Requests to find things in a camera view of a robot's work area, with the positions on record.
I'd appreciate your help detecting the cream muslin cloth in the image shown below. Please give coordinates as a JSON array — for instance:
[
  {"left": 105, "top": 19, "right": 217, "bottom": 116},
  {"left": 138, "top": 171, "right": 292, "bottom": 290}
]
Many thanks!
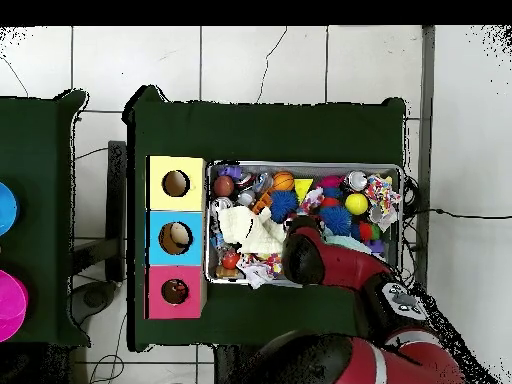
[{"left": 217, "top": 205, "right": 288, "bottom": 257}]

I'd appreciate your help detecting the blue fuzzy ball with eyes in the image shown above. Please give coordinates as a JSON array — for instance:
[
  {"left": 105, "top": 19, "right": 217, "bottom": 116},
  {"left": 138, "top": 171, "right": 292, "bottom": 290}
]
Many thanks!
[{"left": 319, "top": 205, "right": 353, "bottom": 237}]

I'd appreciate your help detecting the clear mesh bin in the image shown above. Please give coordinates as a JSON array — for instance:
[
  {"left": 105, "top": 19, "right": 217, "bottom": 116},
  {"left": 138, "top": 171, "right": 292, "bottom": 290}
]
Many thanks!
[{"left": 204, "top": 160, "right": 404, "bottom": 287}]

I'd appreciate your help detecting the wooden box with three holes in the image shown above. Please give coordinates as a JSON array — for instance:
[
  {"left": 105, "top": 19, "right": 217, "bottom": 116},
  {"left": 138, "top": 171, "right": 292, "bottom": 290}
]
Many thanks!
[{"left": 143, "top": 154, "right": 208, "bottom": 320}]

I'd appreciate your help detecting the orange plastic block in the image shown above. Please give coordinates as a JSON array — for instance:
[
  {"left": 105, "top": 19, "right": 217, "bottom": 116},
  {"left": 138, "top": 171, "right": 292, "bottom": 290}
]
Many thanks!
[{"left": 251, "top": 191, "right": 274, "bottom": 215}]

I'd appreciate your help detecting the blue spiky ball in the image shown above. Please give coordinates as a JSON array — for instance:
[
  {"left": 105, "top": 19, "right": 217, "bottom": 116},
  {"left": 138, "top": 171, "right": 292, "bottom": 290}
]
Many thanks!
[{"left": 269, "top": 189, "right": 300, "bottom": 224}]

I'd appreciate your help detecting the silver drink can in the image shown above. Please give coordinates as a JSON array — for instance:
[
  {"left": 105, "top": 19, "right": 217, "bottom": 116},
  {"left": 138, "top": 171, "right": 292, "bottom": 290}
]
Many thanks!
[{"left": 209, "top": 196, "right": 234, "bottom": 213}]

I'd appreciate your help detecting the orange basketball toy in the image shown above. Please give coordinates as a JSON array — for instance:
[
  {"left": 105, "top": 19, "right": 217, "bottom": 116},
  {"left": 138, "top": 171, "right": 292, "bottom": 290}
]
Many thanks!
[{"left": 272, "top": 171, "right": 296, "bottom": 192}]

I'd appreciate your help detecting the brown football toy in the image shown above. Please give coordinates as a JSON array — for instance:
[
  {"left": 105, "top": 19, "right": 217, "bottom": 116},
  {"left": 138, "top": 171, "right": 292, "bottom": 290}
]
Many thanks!
[{"left": 212, "top": 175, "right": 236, "bottom": 198}]

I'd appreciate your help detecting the dark green tablecloth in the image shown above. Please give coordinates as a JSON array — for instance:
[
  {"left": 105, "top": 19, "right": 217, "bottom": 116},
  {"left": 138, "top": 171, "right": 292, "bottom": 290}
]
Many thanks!
[
  {"left": 0, "top": 89, "right": 91, "bottom": 347},
  {"left": 121, "top": 85, "right": 407, "bottom": 353}
]

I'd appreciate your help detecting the blue bowl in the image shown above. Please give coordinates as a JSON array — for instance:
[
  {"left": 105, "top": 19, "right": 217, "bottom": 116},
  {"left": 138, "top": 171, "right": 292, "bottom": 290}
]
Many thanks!
[{"left": 0, "top": 181, "right": 20, "bottom": 237}]

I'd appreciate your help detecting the magenta bowl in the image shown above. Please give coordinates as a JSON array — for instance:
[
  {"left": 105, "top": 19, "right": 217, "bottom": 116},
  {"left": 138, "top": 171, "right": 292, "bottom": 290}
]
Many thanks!
[{"left": 0, "top": 269, "right": 29, "bottom": 343}]

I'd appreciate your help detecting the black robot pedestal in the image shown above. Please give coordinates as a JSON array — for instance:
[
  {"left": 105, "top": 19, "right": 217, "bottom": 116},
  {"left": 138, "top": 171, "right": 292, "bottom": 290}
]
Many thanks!
[{"left": 213, "top": 344, "right": 257, "bottom": 384}]

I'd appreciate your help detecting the black cable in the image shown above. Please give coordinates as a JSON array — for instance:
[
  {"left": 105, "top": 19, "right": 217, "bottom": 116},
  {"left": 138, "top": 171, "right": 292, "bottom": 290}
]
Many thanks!
[{"left": 401, "top": 175, "right": 512, "bottom": 220}]

